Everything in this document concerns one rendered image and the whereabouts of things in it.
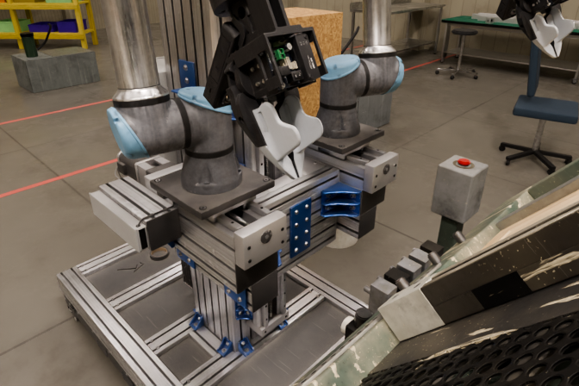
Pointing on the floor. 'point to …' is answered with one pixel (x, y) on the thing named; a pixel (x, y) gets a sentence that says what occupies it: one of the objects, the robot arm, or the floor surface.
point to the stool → (462, 52)
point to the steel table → (407, 21)
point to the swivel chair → (558, 113)
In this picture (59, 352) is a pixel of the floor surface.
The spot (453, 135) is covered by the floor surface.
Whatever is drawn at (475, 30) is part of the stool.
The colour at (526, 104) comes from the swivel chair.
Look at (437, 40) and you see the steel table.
